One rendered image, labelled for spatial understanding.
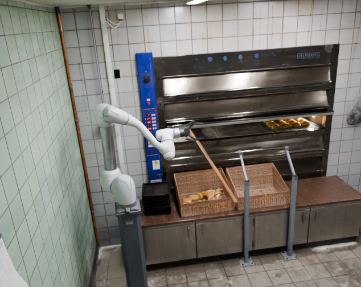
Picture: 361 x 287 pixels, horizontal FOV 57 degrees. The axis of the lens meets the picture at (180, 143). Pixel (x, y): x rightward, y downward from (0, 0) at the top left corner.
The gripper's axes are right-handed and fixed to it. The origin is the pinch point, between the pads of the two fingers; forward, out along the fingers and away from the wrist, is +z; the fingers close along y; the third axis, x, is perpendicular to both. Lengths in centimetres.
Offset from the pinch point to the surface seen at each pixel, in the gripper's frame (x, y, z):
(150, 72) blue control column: -53, -48, -38
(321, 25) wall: -53, -80, 138
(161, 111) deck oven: -56, -7, -31
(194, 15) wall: -55, -97, 8
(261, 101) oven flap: -55, -8, 77
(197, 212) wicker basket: -10, 90, -5
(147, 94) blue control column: -53, -27, -43
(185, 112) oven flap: -55, -4, -5
